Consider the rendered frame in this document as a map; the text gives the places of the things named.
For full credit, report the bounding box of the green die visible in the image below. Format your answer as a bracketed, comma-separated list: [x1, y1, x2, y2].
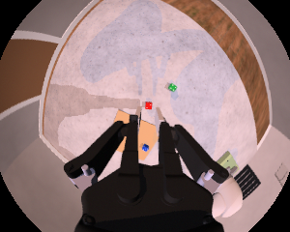
[168, 83, 177, 92]

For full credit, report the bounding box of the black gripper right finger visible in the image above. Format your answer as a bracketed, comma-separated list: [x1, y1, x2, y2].
[155, 107, 229, 203]

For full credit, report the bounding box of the blue die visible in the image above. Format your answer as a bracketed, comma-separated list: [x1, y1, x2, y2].
[142, 144, 149, 152]

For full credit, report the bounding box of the red die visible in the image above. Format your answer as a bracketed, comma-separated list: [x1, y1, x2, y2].
[145, 101, 152, 109]

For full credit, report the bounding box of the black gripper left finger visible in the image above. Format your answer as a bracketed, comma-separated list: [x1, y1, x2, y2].
[64, 106, 142, 203]

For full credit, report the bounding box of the orange flat mat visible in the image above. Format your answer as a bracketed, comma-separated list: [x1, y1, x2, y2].
[113, 110, 159, 160]

